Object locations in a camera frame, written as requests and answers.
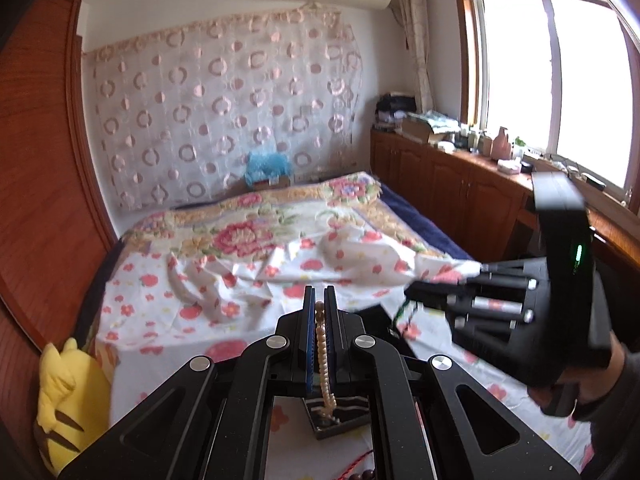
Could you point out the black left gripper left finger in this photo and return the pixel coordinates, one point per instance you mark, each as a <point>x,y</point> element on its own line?
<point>309,332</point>

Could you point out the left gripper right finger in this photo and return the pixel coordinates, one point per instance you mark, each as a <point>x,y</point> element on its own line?
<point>334,332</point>

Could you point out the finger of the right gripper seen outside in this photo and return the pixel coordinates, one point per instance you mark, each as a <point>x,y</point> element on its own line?
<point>438,296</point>

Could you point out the dark sleeve right forearm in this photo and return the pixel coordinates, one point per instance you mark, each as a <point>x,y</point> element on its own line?
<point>614,427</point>

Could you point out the black square jewelry box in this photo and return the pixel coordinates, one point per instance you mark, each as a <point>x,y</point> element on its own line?
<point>352,412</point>

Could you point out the person's right hand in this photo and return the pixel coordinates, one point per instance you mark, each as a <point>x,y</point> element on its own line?
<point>592,383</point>

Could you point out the wooden side cabinet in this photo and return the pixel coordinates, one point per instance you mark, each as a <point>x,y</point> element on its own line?
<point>488,214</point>

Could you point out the floral quilt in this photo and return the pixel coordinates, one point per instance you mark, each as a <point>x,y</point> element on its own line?
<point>248,227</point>

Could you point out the blue plastic bag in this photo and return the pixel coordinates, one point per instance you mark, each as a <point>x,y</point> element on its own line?
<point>268,167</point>

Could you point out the pink bottle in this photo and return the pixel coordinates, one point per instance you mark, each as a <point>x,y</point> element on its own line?
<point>501,148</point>

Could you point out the cardboard box on cabinet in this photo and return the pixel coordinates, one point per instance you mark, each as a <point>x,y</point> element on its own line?
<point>421,132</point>

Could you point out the pink circle pattern curtain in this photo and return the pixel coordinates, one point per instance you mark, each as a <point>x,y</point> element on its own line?
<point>179,113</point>

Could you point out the yellow plush toy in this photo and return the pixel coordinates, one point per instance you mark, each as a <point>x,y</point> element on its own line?
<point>73,404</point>

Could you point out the wooden headboard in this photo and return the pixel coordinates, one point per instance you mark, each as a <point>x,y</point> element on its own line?
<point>54,228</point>

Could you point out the beige side curtain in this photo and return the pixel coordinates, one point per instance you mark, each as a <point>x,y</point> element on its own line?
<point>415,23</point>

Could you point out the window with wooden frame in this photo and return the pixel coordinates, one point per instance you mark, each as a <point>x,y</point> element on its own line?
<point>561,78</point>

